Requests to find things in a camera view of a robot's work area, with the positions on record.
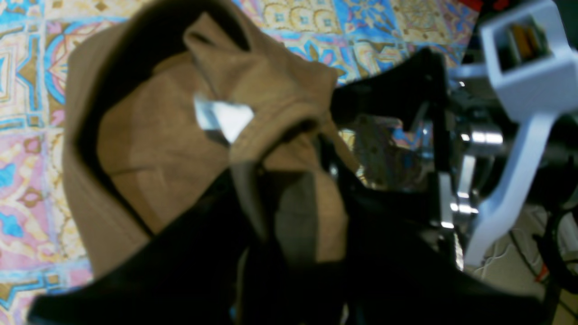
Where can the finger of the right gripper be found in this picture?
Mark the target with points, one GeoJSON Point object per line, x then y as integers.
{"type": "Point", "coordinates": [393, 99]}

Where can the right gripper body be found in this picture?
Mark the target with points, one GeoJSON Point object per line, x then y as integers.
{"type": "Point", "coordinates": [510, 137]}

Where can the brown t-shirt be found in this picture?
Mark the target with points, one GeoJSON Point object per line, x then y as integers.
{"type": "Point", "coordinates": [160, 105]}

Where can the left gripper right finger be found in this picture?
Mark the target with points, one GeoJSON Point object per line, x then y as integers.
{"type": "Point", "coordinates": [394, 277]}

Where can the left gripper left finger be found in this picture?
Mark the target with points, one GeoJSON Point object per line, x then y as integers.
{"type": "Point", "coordinates": [186, 275]}

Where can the patterned tile tablecloth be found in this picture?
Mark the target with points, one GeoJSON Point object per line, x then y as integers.
{"type": "Point", "coordinates": [41, 250]}

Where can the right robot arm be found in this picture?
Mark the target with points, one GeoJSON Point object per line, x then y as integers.
{"type": "Point", "coordinates": [504, 129]}

